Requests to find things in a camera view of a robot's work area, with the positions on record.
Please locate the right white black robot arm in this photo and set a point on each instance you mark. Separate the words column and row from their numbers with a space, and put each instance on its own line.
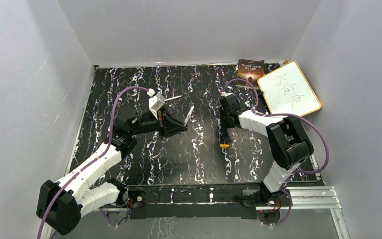
column 288, row 142

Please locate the brown book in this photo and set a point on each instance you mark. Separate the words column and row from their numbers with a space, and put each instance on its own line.
column 250, row 71

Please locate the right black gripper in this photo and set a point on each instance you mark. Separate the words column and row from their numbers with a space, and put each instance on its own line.
column 224, row 126

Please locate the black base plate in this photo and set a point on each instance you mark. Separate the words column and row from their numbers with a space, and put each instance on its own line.
column 190, row 201

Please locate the white board wooden frame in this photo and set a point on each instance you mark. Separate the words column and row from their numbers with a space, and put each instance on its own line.
column 287, row 90

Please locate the blue pen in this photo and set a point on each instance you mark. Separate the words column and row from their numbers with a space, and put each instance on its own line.
column 189, row 115

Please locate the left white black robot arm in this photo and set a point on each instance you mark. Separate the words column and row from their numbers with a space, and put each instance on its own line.
column 63, row 203

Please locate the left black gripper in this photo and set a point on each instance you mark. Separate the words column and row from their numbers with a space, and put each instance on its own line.
column 168, row 125

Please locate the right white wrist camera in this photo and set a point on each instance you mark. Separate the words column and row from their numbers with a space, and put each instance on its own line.
column 224, row 94

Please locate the aluminium frame rail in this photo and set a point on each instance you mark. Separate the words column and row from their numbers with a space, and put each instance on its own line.
column 304, row 198

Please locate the orange tipped white pen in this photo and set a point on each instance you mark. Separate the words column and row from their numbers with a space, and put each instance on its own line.
column 173, row 98

